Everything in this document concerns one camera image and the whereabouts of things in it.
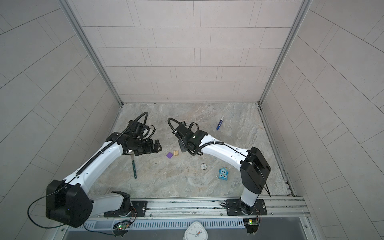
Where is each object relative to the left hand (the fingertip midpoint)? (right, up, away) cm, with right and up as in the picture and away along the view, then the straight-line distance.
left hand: (159, 147), depth 80 cm
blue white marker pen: (+36, +12, +24) cm, 45 cm away
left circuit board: (-12, -31, -16) cm, 37 cm away
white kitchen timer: (+20, -33, -16) cm, 42 cm away
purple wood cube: (+4, -7, +9) cm, 12 cm away
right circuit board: (+46, -33, -12) cm, 58 cm away
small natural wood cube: (+8, -5, +9) cm, 13 cm away
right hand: (+14, +1, +2) cm, 14 cm away
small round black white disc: (+24, -12, +5) cm, 27 cm away
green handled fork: (-18, -7, +6) cm, 20 cm away
